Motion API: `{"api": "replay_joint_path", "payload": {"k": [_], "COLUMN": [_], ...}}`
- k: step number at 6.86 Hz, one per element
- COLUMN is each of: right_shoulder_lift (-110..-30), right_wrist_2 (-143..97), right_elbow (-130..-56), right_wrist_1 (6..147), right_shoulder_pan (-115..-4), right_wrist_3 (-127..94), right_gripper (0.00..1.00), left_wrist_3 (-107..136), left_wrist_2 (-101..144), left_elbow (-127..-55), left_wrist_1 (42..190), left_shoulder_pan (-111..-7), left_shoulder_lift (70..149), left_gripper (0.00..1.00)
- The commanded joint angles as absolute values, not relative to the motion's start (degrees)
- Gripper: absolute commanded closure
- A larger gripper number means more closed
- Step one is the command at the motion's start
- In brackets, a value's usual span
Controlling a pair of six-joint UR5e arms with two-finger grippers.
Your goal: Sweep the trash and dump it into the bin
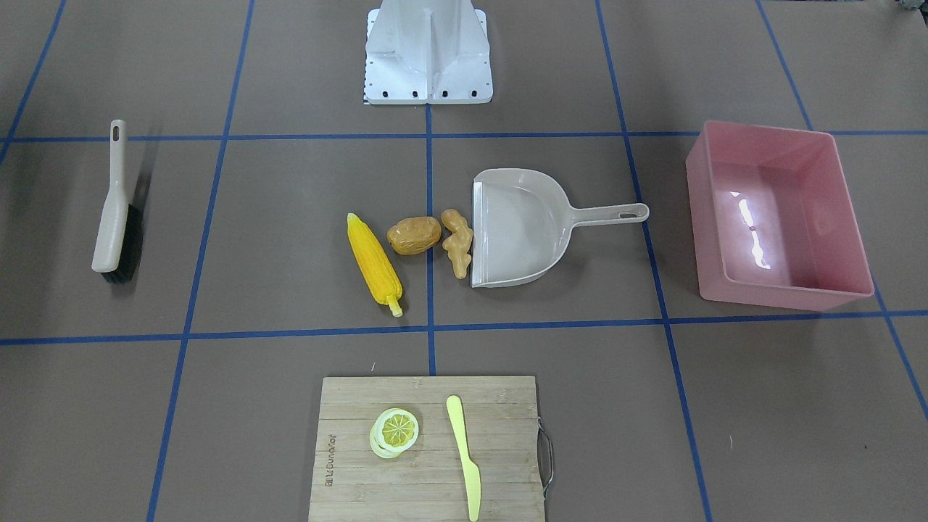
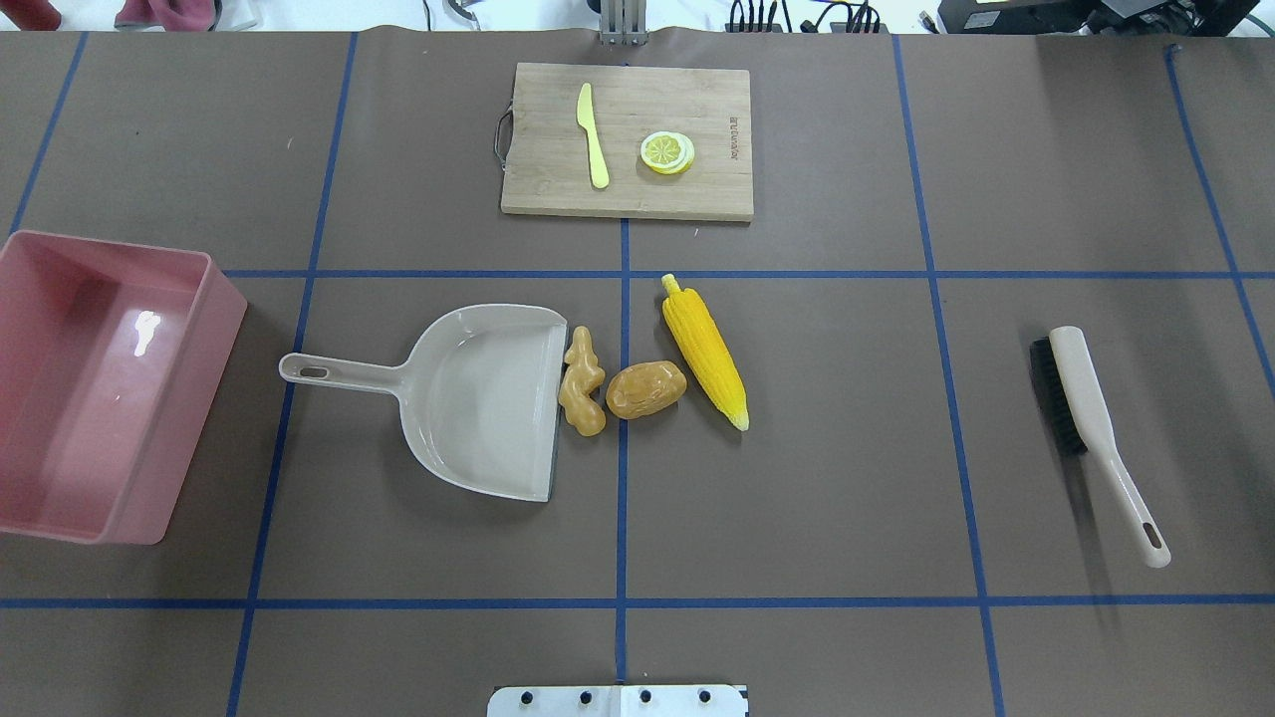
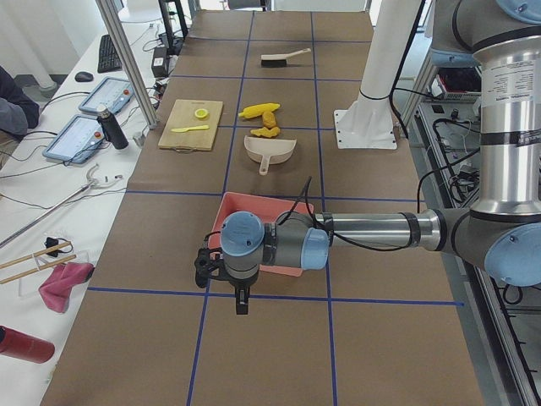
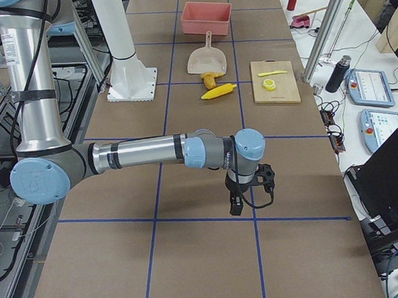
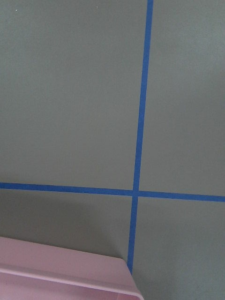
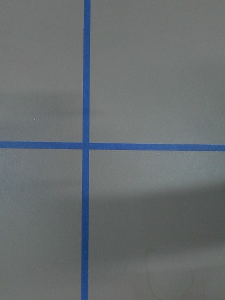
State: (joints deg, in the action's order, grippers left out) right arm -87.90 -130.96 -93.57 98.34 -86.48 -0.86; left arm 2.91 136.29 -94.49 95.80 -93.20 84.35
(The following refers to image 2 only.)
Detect aluminium frame post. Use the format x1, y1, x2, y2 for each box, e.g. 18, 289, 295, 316
595, 0, 649, 46

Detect yellow plastic toy knife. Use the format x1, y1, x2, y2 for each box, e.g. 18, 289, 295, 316
578, 82, 611, 190

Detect yellow toy corn cob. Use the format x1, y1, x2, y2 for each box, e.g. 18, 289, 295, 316
660, 274, 750, 432

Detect bamboo cutting board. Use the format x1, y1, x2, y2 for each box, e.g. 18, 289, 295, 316
500, 61, 755, 223

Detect black monitor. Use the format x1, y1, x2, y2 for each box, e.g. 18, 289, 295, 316
937, 1, 1258, 37

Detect pink plastic bin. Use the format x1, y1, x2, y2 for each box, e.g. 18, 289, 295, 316
1, 230, 247, 545

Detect pink cloth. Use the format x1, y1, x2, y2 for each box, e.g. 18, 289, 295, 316
113, 0, 222, 32

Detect beige plastic dustpan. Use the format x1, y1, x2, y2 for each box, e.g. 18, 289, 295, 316
278, 302, 567, 503

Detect yellow toy lemon slice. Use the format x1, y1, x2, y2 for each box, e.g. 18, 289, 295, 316
640, 130, 696, 175

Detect metal mounting plate with bolts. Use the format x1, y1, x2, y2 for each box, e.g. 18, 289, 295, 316
486, 684, 750, 716

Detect red water bottle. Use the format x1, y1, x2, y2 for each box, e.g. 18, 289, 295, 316
0, 0, 62, 32

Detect tan toy ginger root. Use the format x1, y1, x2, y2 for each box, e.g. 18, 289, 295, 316
557, 327, 607, 438

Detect brown toy potato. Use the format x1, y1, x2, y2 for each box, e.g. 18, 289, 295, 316
606, 361, 687, 418

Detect beige hand brush black bristles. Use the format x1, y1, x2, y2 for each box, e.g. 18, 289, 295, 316
1029, 327, 1173, 569

